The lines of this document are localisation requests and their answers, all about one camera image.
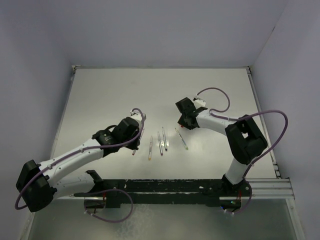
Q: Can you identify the red-end white pen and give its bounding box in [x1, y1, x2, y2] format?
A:
[132, 128, 145, 156]

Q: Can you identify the yellow-end white pen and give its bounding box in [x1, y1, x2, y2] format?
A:
[148, 136, 153, 161]

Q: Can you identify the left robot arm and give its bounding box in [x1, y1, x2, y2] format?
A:
[14, 113, 146, 212]

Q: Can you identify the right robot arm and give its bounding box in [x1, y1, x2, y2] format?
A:
[175, 97, 268, 196]

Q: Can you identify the green-end white pen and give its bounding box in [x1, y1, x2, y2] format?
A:
[174, 128, 189, 150]

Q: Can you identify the blue-end white pen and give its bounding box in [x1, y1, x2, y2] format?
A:
[162, 127, 168, 151]

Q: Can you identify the magenta-end white pen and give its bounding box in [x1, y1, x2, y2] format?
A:
[157, 131, 163, 156]

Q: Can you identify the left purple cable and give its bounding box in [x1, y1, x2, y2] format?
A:
[14, 107, 146, 211]

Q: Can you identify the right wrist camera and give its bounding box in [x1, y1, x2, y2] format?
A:
[193, 95, 206, 109]

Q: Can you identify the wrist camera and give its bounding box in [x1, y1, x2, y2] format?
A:
[193, 95, 206, 109]
[129, 109, 147, 127]

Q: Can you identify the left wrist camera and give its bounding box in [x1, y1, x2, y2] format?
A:
[129, 109, 147, 127]

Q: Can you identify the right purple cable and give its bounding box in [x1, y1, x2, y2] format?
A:
[196, 87, 289, 178]

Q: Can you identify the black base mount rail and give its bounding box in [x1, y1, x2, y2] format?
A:
[79, 170, 252, 210]

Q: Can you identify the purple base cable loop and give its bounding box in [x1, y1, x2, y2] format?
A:
[83, 188, 135, 223]

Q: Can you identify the aluminium frame rail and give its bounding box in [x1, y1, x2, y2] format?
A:
[246, 66, 306, 240]

